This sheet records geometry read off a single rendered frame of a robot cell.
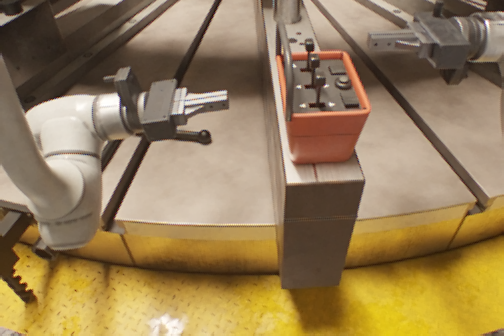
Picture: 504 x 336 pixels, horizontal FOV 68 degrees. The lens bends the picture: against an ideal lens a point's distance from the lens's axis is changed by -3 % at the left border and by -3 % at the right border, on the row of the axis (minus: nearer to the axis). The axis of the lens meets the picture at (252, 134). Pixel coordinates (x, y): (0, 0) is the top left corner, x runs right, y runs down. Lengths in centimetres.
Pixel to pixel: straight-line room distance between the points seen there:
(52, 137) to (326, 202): 51
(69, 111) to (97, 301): 79
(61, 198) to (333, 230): 49
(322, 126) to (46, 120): 50
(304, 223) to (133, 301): 77
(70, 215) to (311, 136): 42
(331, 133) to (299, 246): 28
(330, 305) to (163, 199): 61
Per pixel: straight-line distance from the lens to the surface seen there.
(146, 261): 138
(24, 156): 61
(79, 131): 76
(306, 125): 62
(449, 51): 72
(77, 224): 72
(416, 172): 128
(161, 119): 69
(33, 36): 158
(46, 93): 168
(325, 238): 81
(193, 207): 113
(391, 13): 214
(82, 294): 144
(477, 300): 146
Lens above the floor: 119
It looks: 41 degrees down
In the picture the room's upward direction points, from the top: 2 degrees counter-clockwise
